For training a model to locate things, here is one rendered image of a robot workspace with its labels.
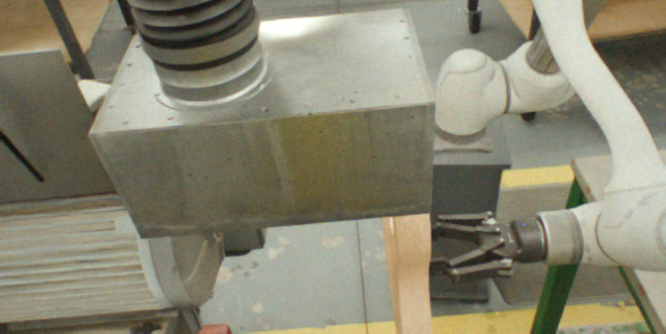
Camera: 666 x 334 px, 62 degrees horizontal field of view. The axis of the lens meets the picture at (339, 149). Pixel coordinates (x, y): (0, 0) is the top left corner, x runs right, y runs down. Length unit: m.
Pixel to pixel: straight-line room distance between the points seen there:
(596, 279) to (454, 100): 1.05
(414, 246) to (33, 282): 0.48
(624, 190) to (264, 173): 0.53
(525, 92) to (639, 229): 0.82
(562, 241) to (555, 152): 1.83
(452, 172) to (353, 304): 0.74
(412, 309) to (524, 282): 1.44
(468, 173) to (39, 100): 1.28
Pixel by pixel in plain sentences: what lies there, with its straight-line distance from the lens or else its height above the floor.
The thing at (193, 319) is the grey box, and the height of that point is 0.71.
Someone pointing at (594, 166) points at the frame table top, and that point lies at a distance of 1.34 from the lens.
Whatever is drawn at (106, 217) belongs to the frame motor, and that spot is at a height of 1.34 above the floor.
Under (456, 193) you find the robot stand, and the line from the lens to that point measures 1.73.
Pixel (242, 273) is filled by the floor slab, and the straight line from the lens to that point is 2.31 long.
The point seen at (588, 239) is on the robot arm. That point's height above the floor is 1.09.
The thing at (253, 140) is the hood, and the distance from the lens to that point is 0.49.
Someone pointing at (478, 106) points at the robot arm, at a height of 0.86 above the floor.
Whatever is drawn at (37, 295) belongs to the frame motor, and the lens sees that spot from 0.80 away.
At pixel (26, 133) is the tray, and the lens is 0.66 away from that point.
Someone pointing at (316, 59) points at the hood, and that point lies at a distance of 0.54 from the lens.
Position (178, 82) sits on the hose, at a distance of 0.50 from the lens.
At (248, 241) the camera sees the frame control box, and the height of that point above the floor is 0.95.
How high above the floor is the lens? 1.81
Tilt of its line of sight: 42 degrees down
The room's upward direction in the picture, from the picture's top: 6 degrees counter-clockwise
